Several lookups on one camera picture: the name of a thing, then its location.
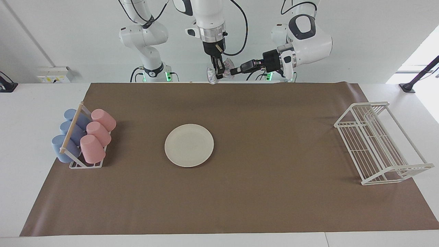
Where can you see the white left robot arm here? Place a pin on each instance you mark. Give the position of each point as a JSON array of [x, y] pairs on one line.
[[312, 41]]

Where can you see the blue cup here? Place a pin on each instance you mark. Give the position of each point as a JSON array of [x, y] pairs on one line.
[[67, 128], [70, 114], [58, 149]]

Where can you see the brown table mat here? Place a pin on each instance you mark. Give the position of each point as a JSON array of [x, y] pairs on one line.
[[257, 192]]

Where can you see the white wall outlet box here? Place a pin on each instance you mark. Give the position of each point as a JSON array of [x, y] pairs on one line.
[[55, 74]]

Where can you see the pink cup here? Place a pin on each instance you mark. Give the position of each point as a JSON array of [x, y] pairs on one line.
[[104, 118], [99, 133], [92, 151]]

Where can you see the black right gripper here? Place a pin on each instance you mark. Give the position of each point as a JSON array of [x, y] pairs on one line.
[[214, 48]]

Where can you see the cream round plate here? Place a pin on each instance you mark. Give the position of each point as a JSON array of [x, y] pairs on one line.
[[188, 145]]

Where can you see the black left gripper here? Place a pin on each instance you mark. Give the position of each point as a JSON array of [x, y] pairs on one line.
[[269, 61]]

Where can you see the silver mesh sponge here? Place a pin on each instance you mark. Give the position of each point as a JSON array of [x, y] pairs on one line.
[[228, 67]]

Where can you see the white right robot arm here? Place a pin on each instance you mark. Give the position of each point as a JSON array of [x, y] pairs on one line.
[[205, 17]]

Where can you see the black camera stand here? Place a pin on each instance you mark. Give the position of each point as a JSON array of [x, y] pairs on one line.
[[420, 73], [7, 85]]

